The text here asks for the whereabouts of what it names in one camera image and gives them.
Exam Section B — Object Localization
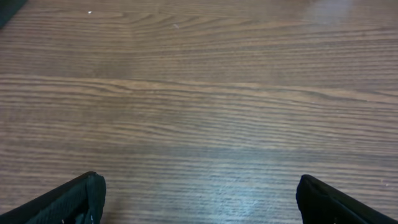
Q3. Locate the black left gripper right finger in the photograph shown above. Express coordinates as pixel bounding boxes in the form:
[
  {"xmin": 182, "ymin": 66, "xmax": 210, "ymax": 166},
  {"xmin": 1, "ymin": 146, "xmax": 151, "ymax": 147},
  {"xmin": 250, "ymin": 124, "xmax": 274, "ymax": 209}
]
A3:
[{"xmin": 296, "ymin": 174, "xmax": 397, "ymax": 224}]

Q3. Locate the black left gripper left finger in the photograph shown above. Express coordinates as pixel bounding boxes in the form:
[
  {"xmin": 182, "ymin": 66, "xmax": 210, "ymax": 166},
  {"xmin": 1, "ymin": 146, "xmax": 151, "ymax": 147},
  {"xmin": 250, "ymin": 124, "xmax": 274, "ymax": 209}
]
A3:
[{"xmin": 1, "ymin": 171, "xmax": 106, "ymax": 224}]

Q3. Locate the grey plastic mesh basket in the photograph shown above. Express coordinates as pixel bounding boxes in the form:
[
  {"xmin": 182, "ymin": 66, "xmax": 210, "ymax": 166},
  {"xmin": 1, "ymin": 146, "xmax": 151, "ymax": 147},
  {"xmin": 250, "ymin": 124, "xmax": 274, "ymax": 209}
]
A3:
[{"xmin": 0, "ymin": 0, "xmax": 27, "ymax": 28}]

